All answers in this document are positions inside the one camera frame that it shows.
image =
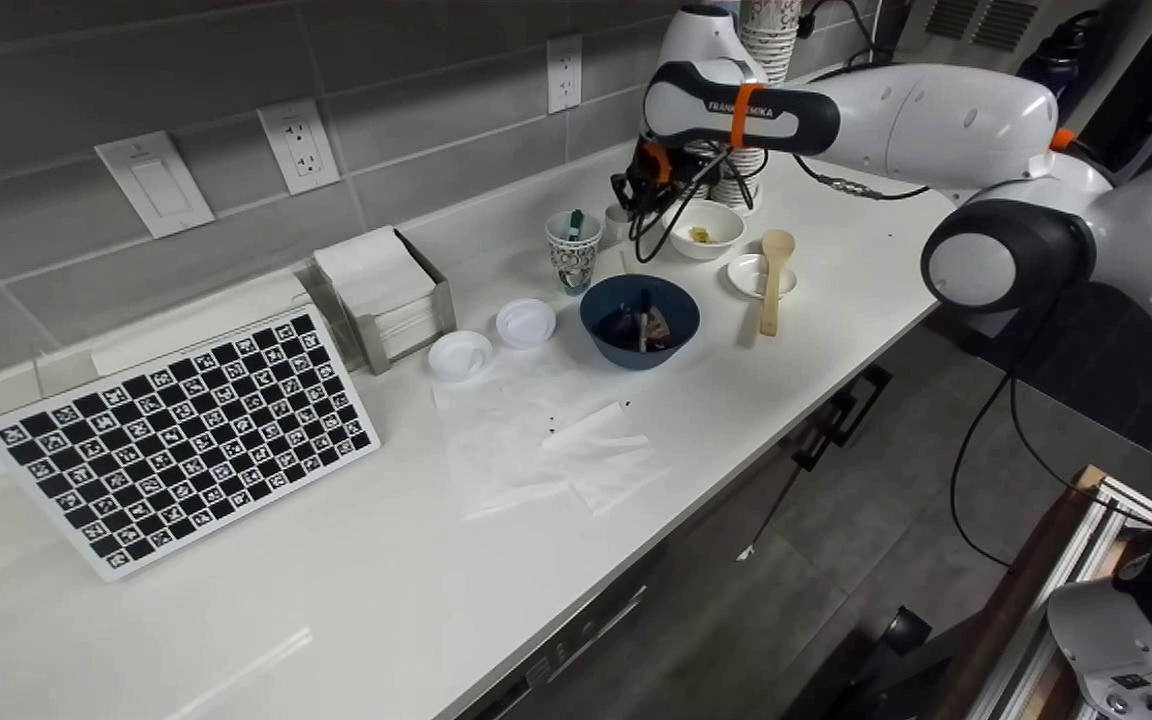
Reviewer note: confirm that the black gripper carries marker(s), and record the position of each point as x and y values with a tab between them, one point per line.
655	169

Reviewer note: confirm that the wooden cooking spoon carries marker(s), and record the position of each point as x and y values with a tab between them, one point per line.
772	287

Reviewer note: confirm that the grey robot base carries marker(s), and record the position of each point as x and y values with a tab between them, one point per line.
1139	642

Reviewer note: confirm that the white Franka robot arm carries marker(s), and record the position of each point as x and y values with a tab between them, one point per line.
951	125

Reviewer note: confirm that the dark blue bowl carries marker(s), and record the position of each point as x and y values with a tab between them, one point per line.
600	343

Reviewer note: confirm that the green capped marker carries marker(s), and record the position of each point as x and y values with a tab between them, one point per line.
579	223

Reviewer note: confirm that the brown sachet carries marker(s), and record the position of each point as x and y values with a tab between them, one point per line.
642	324

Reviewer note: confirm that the round white plastic lid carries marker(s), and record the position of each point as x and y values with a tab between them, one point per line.
458	357
525	320

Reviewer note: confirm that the clear plastic sheet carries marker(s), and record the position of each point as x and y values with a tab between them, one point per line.
537	447

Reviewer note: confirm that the white napkin box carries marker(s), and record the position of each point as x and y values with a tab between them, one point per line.
388	315

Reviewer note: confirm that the small black floor object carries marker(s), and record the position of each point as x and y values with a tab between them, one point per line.
900	628

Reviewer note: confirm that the black white calibration checkerboard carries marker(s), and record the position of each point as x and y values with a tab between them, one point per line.
178	434

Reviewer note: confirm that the wooden board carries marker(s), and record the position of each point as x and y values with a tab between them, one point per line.
1017	587

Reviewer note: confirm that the white single wall outlet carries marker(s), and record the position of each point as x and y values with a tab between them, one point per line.
561	75

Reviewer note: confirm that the white double wall outlet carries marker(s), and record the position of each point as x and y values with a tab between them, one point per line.
299	144

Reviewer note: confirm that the aluminium frame rail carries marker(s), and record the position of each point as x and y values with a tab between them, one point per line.
1118	526

